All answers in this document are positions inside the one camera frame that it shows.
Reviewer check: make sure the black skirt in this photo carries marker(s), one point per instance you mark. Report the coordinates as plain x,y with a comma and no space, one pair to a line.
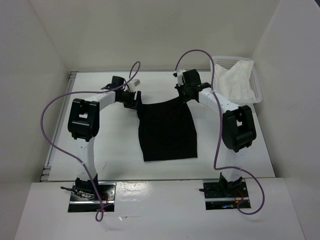
167,131

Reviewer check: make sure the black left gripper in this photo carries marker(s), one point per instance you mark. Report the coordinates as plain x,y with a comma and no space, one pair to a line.
134,104

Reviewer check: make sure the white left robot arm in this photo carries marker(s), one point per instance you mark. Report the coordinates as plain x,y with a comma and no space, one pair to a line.
84,125

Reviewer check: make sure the white plastic basket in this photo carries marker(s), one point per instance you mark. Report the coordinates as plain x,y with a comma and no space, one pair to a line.
227,62

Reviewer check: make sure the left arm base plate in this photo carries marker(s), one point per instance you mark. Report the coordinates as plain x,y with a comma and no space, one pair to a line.
82,202

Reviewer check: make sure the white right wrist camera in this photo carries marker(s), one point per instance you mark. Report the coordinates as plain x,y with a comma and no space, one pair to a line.
179,75

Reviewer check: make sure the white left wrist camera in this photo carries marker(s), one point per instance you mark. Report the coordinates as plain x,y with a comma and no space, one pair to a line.
131,86

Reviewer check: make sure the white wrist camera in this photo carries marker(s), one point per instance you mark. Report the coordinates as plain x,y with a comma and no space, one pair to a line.
131,86
179,75

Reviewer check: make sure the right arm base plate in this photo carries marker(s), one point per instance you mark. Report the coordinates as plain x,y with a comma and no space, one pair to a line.
217,199

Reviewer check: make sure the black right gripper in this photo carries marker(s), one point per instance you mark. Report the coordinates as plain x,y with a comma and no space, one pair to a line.
185,99

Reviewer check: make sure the white skirt in basket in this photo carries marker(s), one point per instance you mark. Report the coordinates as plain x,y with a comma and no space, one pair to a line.
234,84

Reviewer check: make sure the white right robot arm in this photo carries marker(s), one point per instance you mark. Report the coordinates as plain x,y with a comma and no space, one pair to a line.
236,128

